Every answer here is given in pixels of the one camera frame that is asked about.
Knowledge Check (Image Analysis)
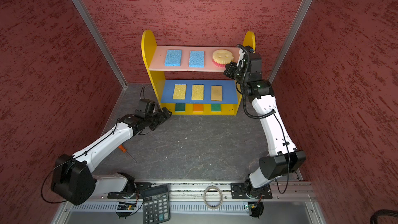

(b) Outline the small circuit board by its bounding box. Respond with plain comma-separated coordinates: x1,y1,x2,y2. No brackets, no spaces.
117,202,137,211
247,202,264,211

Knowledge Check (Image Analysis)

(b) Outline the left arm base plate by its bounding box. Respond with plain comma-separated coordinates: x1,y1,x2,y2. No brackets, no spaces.
107,181,152,199

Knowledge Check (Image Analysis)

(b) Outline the orange sponge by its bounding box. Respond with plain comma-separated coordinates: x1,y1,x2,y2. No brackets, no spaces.
193,104,204,113

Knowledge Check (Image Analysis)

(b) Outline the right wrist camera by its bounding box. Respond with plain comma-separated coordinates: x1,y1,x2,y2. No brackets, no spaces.
245,46,255,53

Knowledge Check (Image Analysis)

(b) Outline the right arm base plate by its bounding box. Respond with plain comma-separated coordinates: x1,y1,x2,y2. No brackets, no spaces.
230,181,273,200

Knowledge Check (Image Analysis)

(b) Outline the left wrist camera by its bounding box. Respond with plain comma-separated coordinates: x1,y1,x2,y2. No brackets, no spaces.
134,99,159,119

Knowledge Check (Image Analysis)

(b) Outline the tan yellow sponge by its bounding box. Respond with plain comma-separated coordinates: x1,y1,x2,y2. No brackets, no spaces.
211,86,222,102

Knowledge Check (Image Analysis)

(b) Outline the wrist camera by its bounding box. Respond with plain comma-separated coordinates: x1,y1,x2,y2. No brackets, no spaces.
134,99,159,119
245,46,255,53

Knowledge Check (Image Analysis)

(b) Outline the left small circuit board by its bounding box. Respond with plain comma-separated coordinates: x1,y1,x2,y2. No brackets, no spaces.
117,202,137,211

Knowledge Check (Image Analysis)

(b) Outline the yellow pink blue shelf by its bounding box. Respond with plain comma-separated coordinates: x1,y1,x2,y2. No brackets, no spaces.
142,30,242,116

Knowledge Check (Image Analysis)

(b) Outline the red handled screwdriver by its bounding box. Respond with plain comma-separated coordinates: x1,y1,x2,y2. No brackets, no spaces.
118,145,137,163

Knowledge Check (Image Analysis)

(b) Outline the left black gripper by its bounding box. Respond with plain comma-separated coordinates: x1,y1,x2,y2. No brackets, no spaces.
145,107,173,130

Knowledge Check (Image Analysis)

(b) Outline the bright green sponge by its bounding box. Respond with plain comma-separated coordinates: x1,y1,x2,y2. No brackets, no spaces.
211,104,222,113

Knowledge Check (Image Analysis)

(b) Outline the blue sponge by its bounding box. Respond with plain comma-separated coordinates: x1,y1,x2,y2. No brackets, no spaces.
164,49,182,67
189,51,205,68

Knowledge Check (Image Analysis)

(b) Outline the black cable loop corner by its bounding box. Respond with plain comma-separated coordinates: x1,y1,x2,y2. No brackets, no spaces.
370,209,398,224

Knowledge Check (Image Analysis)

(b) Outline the yellow smiley face sponge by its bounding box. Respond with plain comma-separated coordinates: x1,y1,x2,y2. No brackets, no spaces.
212,49,234,67

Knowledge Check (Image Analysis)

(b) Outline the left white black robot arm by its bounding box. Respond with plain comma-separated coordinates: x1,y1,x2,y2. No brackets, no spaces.
50,107,172,205

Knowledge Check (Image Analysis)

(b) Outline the dark green scouring sponge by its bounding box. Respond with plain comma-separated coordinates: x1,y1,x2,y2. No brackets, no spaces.
175,103,186,113

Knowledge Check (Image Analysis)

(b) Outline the black desk calculator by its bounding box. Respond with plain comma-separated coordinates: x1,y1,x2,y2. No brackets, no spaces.
143,185,171,224

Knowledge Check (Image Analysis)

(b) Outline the clear tape ring front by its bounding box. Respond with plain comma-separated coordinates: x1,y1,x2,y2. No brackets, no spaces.
203,185,224,210

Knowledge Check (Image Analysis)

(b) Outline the right small circuit board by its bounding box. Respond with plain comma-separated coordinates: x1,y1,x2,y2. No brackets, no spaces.
247,202,264,211

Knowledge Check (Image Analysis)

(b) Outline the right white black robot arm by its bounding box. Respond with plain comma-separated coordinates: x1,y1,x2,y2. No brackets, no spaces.
224,46,306,197

